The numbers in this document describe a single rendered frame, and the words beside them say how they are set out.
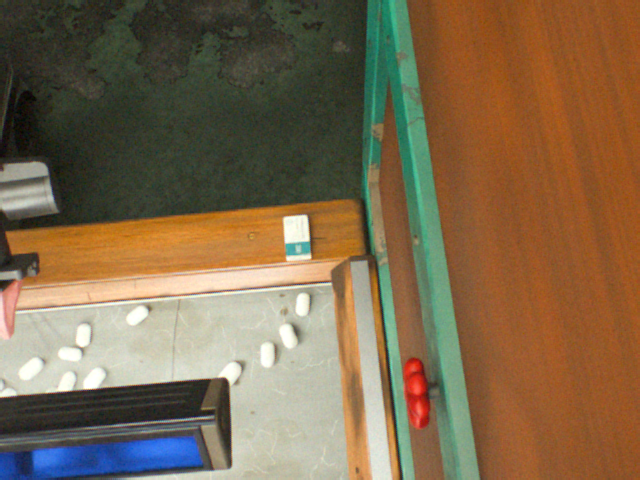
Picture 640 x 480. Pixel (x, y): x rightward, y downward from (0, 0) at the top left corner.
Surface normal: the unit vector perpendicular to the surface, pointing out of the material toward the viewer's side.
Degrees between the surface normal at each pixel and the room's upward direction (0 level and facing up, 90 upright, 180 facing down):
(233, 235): 0
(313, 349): 0
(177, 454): 58
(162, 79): 0
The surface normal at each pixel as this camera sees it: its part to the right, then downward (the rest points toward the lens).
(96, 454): 0.04, 0.61
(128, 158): -0.04, -0.34
